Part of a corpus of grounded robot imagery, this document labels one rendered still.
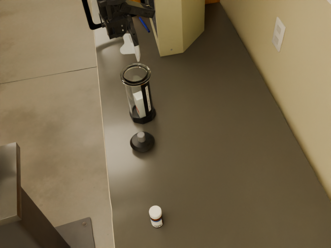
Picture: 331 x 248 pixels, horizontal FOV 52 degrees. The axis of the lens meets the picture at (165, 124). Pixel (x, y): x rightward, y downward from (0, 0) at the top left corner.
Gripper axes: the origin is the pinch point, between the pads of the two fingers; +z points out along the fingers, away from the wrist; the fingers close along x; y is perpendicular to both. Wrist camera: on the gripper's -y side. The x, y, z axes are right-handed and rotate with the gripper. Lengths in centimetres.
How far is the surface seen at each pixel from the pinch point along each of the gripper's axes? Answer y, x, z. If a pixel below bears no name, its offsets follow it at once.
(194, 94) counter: -23.2, 0.7, 33.3
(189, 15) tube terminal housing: -38, -29, 17
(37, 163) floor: 62, -75, 127
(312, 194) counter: -34, 59, 33
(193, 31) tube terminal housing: -41, -31, 28
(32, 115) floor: 55, -123, 128
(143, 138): 6.2, 15.4, 27.5
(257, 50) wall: -60, -7, 31
